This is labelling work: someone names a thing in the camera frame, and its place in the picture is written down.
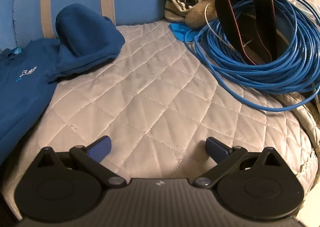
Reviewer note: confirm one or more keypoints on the blue sweatshirt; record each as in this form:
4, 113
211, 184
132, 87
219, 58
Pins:
25, 91

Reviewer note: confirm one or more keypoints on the cream cloth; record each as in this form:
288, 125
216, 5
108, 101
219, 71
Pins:
306, 116

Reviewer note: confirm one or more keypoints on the beige plush toy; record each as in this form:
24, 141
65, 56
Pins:
197, 15

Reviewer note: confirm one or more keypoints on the blue plastic bag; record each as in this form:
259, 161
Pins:
180, 31

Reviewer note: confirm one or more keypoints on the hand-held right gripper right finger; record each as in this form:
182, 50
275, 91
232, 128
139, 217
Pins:
215, 150

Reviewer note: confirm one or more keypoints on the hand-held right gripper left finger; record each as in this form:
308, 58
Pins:
101, 150

